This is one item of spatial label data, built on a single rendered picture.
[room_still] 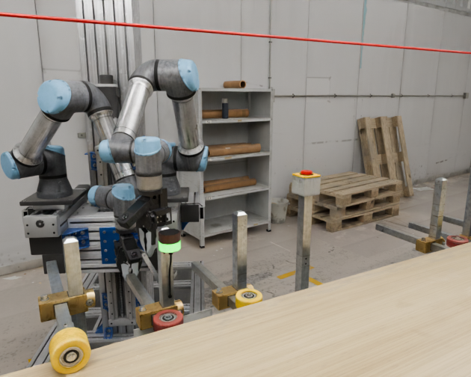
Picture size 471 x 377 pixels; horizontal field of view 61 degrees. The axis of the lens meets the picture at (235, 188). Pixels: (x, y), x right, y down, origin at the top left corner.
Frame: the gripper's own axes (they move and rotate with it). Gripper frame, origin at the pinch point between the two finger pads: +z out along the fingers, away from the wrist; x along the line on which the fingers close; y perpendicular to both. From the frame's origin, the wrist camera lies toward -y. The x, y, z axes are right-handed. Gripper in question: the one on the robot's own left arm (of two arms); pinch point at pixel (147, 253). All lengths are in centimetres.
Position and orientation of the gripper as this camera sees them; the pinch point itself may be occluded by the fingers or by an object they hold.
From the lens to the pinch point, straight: 126.3
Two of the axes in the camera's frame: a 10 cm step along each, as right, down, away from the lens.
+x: -7.5, -1.5, 6.5
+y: 6.6, -1.7, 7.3
